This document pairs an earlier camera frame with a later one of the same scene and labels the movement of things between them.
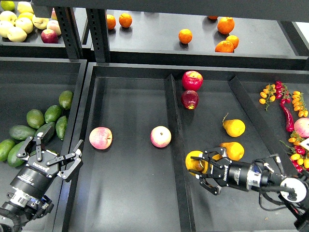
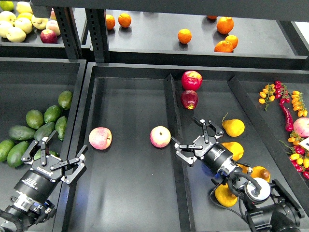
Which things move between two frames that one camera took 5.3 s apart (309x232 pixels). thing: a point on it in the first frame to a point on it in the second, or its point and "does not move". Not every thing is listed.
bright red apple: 192,80 does not move
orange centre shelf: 185,36 does not move
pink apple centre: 161,136 does not move
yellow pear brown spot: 196,165 to 224,196
